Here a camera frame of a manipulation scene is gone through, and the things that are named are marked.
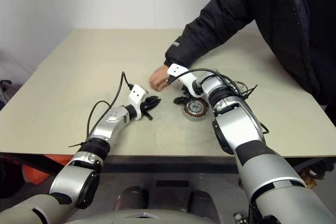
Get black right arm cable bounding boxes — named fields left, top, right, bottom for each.
left=165, top=68, right=270, bottom=134

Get black table frame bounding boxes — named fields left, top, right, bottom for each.
left=0, top=153, right=336, bottom=175

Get person's black jacket torso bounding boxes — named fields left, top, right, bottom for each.
left=201, top=0, right=336, bottom=130

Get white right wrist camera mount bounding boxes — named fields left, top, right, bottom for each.
left=167, top=63, right=203, bottom=98

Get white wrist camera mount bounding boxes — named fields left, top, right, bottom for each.
left=128, top=84, right=149, bottom=121
left=167, top=63, right=203, bottom=98

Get orange object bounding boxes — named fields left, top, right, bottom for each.
left=22, top=155, right=73, bottom=184

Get dark rounded shape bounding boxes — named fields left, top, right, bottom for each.
left=187, top=189, right=218, bottom=217
left=115, top=186, right=148, bottom=211

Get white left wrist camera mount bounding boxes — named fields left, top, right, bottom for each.
left=128, top=84, right=149, bottom=121

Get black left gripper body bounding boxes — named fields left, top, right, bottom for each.
left=140, top=97, right=154, bottom=122

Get grey robot torso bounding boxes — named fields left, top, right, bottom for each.
left=65, top=209, right=218, bottom=224

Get silver motor stator copper windings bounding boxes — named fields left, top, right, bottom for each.
left=183, top=97, right=210, bottom=122

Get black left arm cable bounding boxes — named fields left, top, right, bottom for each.
left=86, top=71, right=135, bottom=141

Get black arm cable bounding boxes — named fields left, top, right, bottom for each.
left=165, top=68, right=270, bottom=134
left=86, top=71, right=135, bottom=141

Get person's bare hand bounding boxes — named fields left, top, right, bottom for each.
left=149, top=66, right=170, bottom=92

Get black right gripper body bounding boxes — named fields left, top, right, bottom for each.
left=182, top=85, right=196, bottom=99

